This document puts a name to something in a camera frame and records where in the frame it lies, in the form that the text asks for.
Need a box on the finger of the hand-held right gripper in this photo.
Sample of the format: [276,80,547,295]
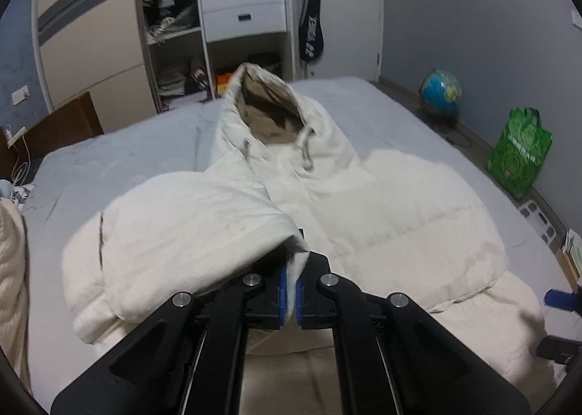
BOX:
[544,289,582,309]
[537,336,580,370]

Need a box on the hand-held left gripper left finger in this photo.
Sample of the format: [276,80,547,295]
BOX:
[50,263,290,415]

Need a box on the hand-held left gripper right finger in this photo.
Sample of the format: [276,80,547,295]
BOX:
[295,251,533,415]

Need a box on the white hooded puffer jacket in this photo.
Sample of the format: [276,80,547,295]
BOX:
[61,63,562,415]

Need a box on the stack of folded clothes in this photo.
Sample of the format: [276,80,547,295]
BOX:
[157,67,187,98]

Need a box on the green shopping bag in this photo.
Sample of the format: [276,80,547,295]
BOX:
[486,107,553,200]

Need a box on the blue globe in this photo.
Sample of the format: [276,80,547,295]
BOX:
[418,69,463,127]

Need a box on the cream knitted blanket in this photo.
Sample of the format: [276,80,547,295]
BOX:
[0,197,33,393]

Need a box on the black racket bag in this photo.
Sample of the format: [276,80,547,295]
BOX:
[298,0,327,63]

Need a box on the brown wooden headboard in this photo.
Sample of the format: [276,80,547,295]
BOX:
[0,91,104,179]

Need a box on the white door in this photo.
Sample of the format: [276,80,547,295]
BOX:
[302,0,385,83]

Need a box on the white wardrobe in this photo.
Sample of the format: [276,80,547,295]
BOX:
[32,0,305,115]

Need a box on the white charging cable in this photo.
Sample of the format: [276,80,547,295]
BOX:
[4,124,33,192]

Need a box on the white wall socket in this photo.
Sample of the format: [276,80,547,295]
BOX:
[10,85,32,107]

